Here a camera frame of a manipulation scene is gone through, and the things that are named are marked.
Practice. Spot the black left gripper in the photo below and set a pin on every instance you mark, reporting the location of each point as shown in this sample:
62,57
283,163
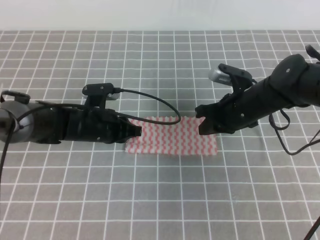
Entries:
100,126

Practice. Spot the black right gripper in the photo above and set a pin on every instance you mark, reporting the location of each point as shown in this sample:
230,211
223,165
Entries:
223,116

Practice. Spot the pink white wavy towel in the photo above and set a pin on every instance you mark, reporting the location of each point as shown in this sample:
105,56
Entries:
182,139

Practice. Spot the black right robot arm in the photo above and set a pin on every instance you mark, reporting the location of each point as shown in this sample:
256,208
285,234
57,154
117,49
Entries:
293,83

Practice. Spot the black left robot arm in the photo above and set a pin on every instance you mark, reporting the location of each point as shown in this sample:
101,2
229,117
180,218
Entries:
32,122

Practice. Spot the grey checked tablecloth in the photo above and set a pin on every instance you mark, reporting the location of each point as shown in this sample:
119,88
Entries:
250,190

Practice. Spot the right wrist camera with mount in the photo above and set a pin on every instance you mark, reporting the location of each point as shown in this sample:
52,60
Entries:
227,75

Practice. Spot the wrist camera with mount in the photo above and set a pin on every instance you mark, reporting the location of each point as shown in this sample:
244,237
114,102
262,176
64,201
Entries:
97,94
227,75

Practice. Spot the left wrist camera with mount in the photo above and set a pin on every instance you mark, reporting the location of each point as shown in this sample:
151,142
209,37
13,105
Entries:
97,94

